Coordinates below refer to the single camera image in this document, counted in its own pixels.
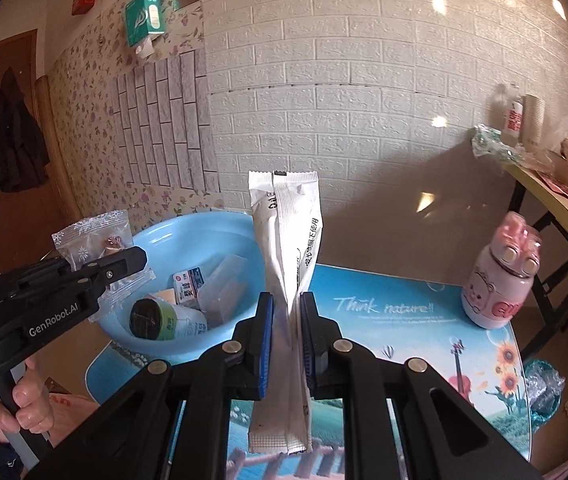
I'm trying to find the pink plastic bag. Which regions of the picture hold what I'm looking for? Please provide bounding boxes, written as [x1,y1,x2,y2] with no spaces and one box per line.
[39,380,100,451]

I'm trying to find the green and white canister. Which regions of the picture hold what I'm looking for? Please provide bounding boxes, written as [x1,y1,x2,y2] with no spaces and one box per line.
[130,297,209,342]

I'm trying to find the green tissue box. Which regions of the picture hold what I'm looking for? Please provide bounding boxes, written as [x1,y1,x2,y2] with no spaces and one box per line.
[124,0,181,58]

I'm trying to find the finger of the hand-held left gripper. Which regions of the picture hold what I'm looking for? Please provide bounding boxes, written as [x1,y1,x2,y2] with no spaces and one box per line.
[66,246,148,287]

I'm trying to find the white box with red label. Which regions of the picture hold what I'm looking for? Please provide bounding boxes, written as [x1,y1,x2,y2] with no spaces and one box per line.
[172,266,209,311]

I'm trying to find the person's left hand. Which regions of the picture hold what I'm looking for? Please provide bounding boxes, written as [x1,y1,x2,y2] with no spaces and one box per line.
[0,355,51,443]

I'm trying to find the long white sachet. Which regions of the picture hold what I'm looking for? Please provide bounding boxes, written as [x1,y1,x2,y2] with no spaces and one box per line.
[247,170,325,456]

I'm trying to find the clear bottle with red label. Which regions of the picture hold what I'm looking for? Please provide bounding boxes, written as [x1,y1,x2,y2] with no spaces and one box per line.
[498,82,524,146]

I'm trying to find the yellow top side table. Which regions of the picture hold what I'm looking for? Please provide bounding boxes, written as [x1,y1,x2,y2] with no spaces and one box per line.
[504,160,568,361]

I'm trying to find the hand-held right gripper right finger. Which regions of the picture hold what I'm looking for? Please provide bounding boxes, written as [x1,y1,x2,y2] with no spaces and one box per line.
[300,291,544,480]

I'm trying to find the stack of paper cups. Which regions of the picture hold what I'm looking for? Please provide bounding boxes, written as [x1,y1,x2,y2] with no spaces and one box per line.
[521,94,547,151]

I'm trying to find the green and white plastic bag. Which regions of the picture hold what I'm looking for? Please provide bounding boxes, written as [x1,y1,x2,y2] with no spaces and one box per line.
[471,125,527,168]

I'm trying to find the clear snack packet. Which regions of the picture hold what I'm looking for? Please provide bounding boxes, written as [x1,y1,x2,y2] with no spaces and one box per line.
[51,210,157,323]

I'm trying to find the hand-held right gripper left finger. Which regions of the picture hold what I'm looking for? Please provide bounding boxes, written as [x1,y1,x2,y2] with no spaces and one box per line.
[24,291,275,480]

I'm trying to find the brown tissue pack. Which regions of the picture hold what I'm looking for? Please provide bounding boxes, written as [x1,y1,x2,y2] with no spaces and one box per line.
[146,287,179,306]

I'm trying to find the pink cartoon bear bottle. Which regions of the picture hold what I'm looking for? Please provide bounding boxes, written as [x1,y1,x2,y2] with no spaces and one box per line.
[461,211,542,330]

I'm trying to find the round table with printed top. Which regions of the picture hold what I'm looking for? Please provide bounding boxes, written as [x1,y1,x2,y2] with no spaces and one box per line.
[84,262,534,480]

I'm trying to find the clear plastic stick box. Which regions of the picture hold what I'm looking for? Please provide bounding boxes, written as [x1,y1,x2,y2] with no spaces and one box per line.
[199,255,249,326]

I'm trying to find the dark hanging coat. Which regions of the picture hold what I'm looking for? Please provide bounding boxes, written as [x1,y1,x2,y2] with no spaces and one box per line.
[0,67,50,193]

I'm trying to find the light blue plastic basin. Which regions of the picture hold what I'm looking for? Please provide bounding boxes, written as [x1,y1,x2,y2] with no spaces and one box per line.
[95,211,269,366]

